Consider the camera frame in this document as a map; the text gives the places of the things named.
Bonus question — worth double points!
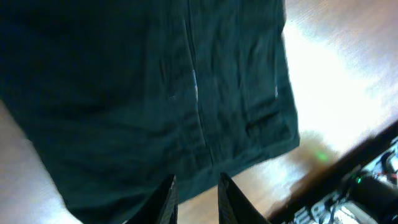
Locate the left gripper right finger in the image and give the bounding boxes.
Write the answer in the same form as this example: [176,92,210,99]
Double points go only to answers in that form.
[218,173,271,224]

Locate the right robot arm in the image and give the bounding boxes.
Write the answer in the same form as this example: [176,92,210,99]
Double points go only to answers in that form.
[349,176,397,224]

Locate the black shorts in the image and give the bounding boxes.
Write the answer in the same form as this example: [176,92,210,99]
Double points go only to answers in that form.
[1,0,299,223]

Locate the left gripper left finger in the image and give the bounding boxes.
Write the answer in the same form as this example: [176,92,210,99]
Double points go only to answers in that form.
[126,175,178,224]

